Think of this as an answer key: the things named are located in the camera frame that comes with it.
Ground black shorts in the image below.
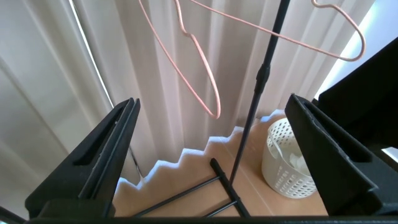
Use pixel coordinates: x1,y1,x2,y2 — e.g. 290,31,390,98
312,37,398,174

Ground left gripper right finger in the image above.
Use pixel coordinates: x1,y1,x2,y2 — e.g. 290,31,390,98
285,93,398,217

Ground black clothes rack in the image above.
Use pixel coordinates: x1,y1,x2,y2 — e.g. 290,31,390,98
0,0,292,223

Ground pink clothes hanger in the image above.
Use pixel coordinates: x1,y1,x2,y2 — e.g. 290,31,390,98
188,0,366,62
137,0,222,120

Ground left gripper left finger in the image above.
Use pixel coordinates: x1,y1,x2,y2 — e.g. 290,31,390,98
24,97,141,218

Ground beige curtain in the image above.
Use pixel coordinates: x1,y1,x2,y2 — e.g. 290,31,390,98
0,0,377,218

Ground white laundry basket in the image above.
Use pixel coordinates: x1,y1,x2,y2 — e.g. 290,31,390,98
261,117,318,200

